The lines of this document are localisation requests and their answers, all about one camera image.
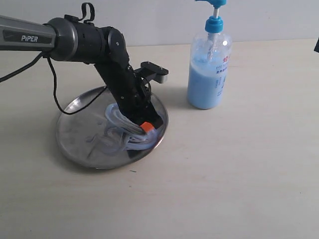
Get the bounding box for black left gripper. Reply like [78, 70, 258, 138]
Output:
[116, 75, 163, 135]

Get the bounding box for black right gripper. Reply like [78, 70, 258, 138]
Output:
[314, 39, 319, 53]

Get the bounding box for blue pump lotion bottle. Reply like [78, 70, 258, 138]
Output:
[187, 0, 232, 110]

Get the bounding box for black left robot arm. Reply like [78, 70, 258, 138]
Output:
[0, 15, 168, 132]

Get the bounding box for blue soap smear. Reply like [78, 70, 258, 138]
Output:
[85, 103, 160, 156]

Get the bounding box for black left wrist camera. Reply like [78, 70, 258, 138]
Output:
[134, 61, 169, 84]

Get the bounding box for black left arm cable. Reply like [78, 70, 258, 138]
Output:
[0, 51, 110, 115]

